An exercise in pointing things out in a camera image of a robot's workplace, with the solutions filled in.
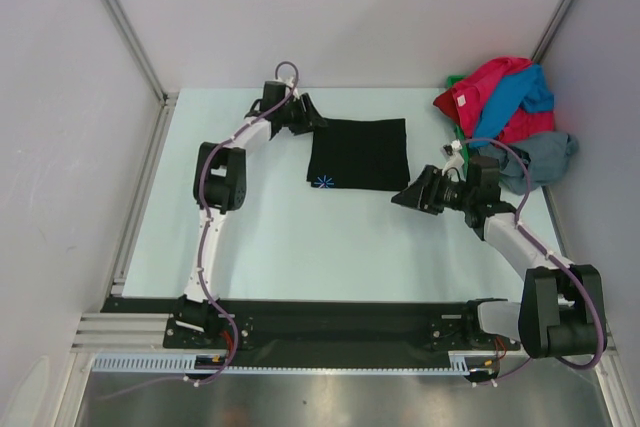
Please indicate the aluminium frame rail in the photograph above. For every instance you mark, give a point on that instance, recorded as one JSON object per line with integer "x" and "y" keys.
{"x": 117, "y": 332}

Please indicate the aluminium corner post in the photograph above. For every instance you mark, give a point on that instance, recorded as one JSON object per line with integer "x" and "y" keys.
{"x": 565, "y": 4}
{"x": 133, "y": 44}

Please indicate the grey t shirt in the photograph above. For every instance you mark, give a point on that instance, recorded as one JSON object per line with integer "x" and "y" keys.
{"x": 546, "y": 156}

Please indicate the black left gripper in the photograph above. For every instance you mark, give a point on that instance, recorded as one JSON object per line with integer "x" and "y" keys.
{"x": 311, "y": 120}

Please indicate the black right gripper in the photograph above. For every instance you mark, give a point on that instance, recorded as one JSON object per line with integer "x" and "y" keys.
{"x": 422, "y": 194}

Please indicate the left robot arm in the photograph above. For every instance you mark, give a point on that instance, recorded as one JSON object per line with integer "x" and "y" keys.
{"x": 220, "y": 188}

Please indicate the right aluminium corner post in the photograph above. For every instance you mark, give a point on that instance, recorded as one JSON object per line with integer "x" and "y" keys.
{"x": 565, "y": 4}

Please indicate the black t shirt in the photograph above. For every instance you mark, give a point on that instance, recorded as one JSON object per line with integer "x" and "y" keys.
{"x": 362, "y": 155}

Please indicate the blue t shirt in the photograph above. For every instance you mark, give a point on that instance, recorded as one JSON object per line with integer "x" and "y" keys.
{"x": 520, "y": 106}

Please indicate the white slotted cable duct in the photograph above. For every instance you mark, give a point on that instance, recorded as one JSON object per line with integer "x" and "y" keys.
{"x": 192, "y": 364}

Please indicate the green plastic bin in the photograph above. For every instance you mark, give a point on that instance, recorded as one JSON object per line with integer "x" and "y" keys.
{"x": 459, "y": 134}

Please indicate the pink t shirt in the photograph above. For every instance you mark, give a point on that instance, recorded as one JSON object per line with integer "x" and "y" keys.
{"x": 463, "y": 102}

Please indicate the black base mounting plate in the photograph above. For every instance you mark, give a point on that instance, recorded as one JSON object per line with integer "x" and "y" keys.
{"x": 331, "y": 335}

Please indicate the left aluminium corner post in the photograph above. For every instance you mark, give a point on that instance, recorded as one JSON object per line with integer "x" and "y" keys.
{"x": 133, "y": 44}

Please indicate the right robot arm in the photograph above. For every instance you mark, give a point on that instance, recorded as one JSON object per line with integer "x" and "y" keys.
{"x": 561, "y": 310}

